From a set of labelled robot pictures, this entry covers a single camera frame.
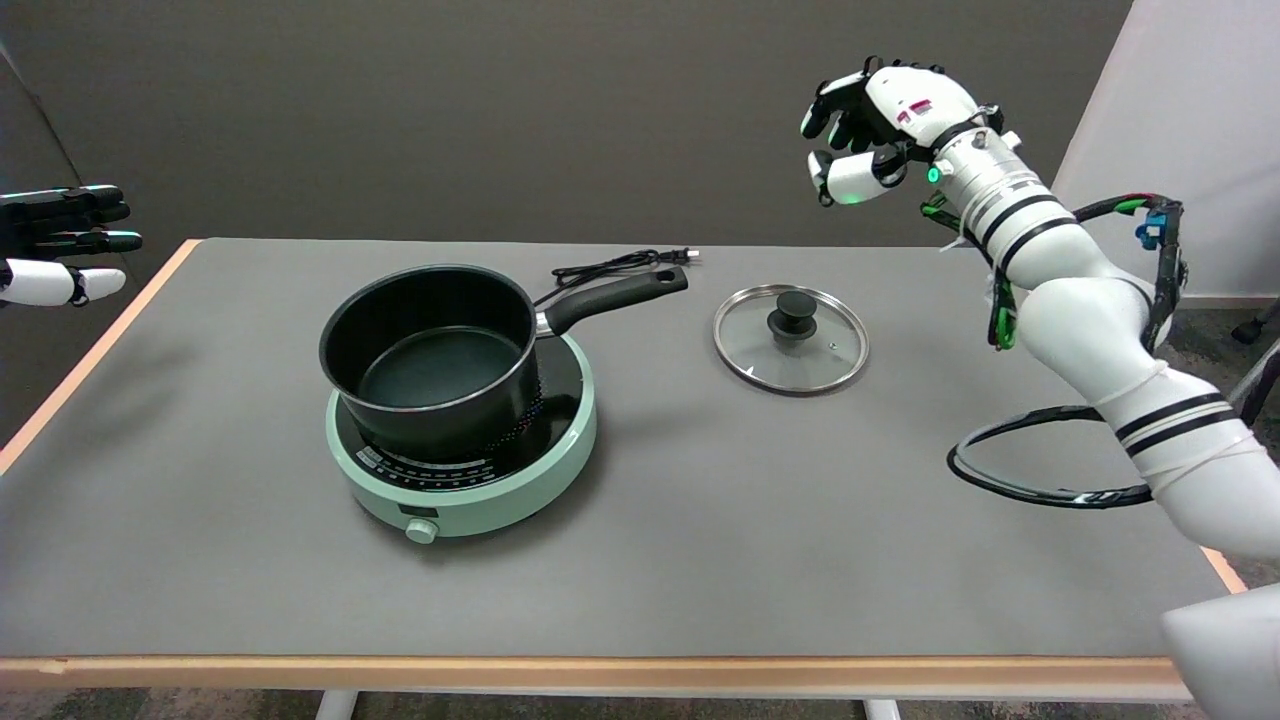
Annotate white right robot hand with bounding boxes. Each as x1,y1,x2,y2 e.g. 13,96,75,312
800,57,1001,207

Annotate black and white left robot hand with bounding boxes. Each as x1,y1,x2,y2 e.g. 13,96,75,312
0,185,143,308

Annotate glass pot lid black knob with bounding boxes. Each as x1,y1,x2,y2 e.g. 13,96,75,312
713,284,870,396

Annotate black chair caster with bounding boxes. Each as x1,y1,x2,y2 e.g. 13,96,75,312
1232,305,1280,346

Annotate grey chair leg with caster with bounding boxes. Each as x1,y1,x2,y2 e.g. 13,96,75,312
1230,340,1280,426

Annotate green round induction cooker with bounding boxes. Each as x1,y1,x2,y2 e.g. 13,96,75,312
325,333,598,546

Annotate black cable bundle coloured connectors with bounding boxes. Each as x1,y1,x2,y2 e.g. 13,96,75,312
1070,193,1189,351

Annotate black power cord with plug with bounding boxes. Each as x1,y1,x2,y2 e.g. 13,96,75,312
533,248,699,306

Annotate black cable loop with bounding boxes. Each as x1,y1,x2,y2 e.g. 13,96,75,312
946,405,1156,509

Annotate black saucepan with handle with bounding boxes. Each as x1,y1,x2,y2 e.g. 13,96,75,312
319,264,691,466

